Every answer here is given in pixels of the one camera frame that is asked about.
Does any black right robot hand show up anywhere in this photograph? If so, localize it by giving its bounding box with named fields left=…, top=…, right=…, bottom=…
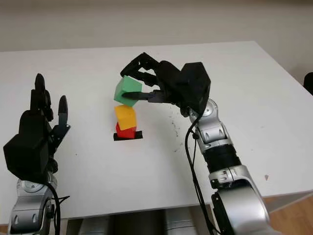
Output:
left=120, top=52, right=189, bottom=116

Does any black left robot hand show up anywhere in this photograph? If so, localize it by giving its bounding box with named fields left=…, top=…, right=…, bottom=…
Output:
left=19, top=73, right=72, bottom=158

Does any green cube block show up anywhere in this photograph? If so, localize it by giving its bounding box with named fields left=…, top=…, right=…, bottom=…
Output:
left=113, top=75, right=143, bottom=107

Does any yellow cube block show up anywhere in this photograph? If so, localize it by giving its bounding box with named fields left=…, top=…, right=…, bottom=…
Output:
left=114, top=105, right=137, bottom=131

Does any red cube block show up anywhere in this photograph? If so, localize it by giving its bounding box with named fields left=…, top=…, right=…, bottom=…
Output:
left=115, top=122, right=136, bottom=140

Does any black tape patch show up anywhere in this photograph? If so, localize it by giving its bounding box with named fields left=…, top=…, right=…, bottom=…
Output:
left=113, top=131, right=143, bottom=141

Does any silver left robot thigh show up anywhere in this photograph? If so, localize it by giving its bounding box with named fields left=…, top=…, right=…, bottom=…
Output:
left=78, top=215, right=111, bottom=235

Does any silver robot thigh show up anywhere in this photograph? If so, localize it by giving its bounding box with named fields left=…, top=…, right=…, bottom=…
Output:
left=164, top=207, right=197, bottom=235
left=78, top=215, right=111, bottom=235

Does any black chair edge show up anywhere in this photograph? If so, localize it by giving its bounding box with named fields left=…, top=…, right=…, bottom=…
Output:
left=304, top=72, right=313, bottom=95

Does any silver right robot thigh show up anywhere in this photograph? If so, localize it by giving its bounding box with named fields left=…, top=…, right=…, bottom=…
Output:
left=164, top=207, right=197, bottom=235

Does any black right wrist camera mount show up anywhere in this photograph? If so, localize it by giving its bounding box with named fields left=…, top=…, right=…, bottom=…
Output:
left=179, top=62, right=212, bottom=115

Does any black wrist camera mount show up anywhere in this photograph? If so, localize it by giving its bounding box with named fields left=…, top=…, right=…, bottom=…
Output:
left=179, top=62, right=212, bottom=115
left=3, top=133, right=50, bottom=185

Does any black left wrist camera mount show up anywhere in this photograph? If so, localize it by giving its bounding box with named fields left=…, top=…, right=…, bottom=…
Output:
left=3, top=133, right=50, bottom=185

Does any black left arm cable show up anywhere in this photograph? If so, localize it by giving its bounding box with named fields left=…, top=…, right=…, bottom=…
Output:
left=45, top=182, right=70, bottom=235

